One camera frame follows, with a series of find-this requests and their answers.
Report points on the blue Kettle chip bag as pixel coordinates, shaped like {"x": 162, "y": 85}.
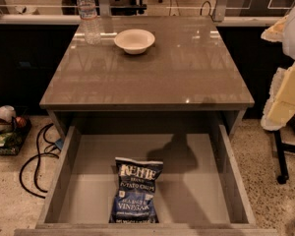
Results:
{"x": 133, "y": 202}

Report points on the basket of assorted items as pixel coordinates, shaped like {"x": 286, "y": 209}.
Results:
{"x": 13, "y": 130}

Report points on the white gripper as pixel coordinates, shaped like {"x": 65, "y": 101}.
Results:
{"x": 280, "y": 102}

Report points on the white ceramic bowl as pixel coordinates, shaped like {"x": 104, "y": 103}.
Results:
{"x": 134, "y": 41}

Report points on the clear plastic water bottle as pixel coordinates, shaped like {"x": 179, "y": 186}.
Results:
{"x": 90, "y": 24}

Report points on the grey counter cabinet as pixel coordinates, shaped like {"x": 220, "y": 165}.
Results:
{"x": 187, "y": 68}

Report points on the open grey wooden drawer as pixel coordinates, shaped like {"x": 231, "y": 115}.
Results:
{"x": 181, "y": 183}

